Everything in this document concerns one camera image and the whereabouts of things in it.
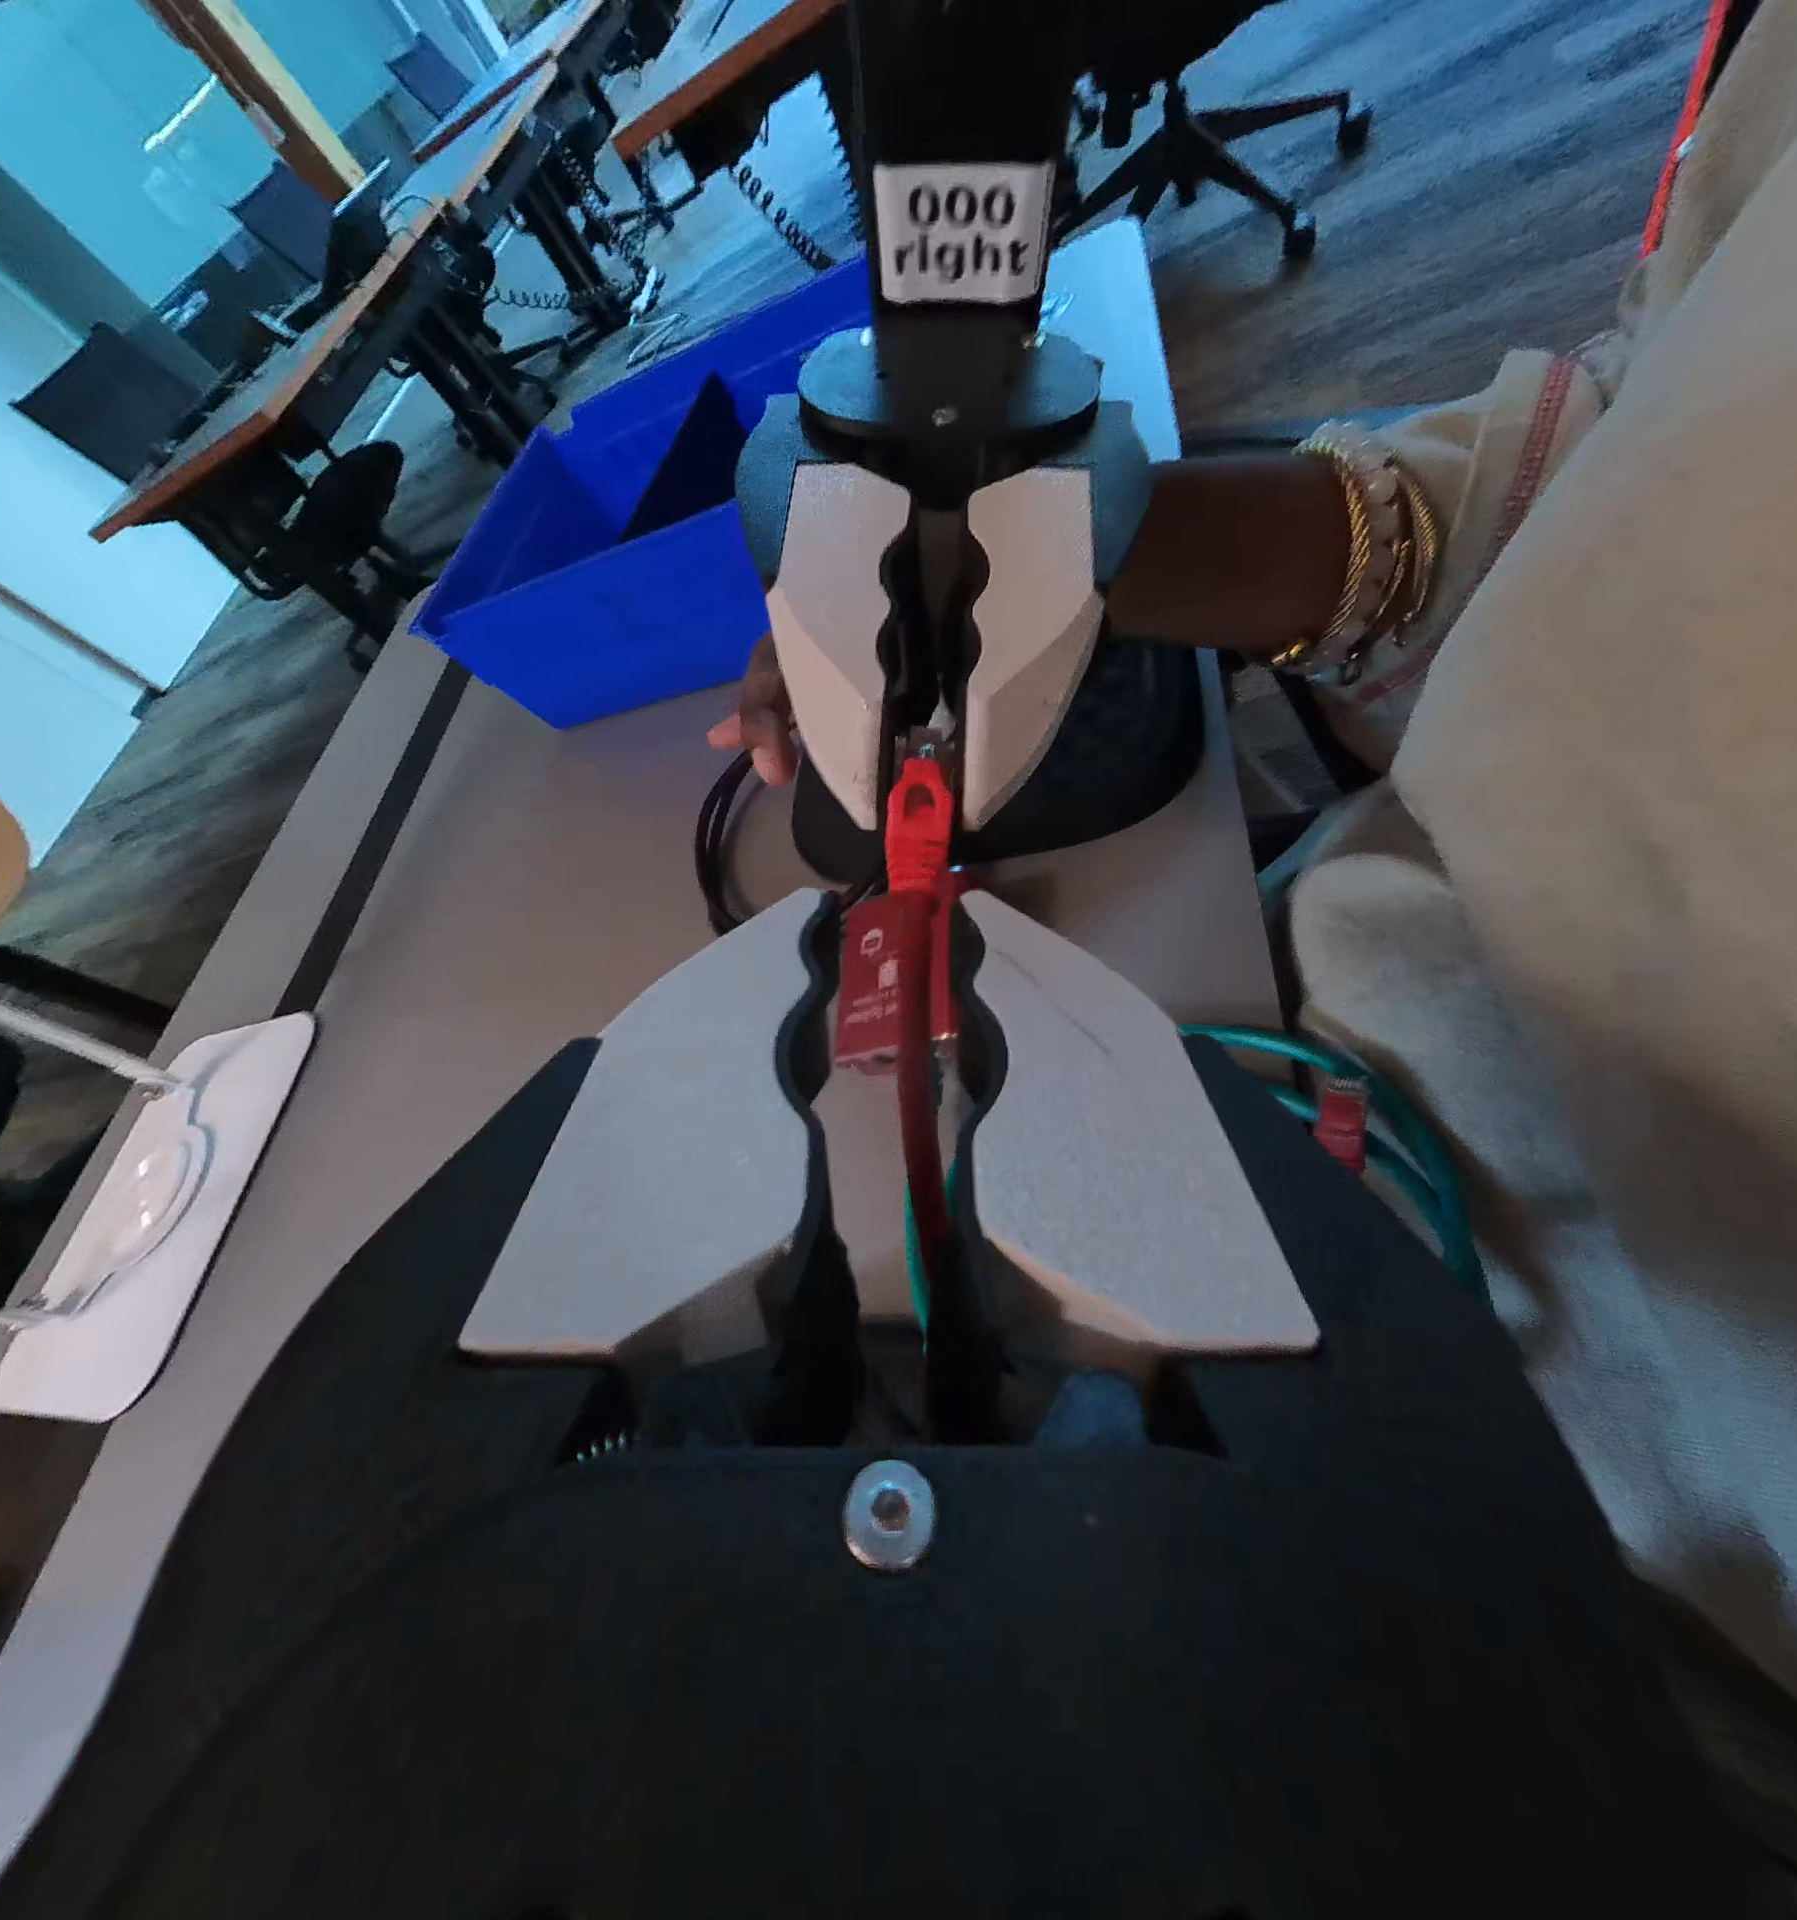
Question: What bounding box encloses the green ethernet cable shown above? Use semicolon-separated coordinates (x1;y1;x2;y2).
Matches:
898;1021;1493;1340

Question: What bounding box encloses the red splitter box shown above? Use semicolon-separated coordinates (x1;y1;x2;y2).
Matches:
830;892;964;1077

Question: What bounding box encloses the person's right hand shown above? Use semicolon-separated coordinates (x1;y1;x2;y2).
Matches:
706;452;1357;785

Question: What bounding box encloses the black cable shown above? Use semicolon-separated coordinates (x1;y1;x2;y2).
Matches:
693;745;783;942

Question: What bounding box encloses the gold bracelet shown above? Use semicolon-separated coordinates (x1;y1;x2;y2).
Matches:
1264;451;1444;672

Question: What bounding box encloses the red ethernet cable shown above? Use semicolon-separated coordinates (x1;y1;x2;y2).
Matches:
881;727;1369;1353

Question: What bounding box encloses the wooden top desk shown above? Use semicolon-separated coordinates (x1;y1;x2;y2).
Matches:
86;180;457;545
608;0;847;164

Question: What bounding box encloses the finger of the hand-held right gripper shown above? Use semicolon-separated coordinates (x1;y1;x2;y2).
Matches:
763;461;913;834
955;470;1109;828

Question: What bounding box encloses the person's right forearm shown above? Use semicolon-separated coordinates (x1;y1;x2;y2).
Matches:
1340;0;1797;797

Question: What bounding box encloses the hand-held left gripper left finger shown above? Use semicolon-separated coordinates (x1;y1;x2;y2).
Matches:
457;885;838;1367

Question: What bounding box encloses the black swivel chair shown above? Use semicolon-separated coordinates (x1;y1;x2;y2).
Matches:
241;438;406;668
1063;0;1374;265

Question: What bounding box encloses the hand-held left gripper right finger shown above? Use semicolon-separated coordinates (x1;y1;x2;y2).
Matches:
961;890;1323;1361

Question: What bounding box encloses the clear acrylic holder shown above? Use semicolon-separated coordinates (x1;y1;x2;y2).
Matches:
0;973;219;1340

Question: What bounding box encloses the large blue storage bin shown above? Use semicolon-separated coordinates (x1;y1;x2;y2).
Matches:
406;252;876;732

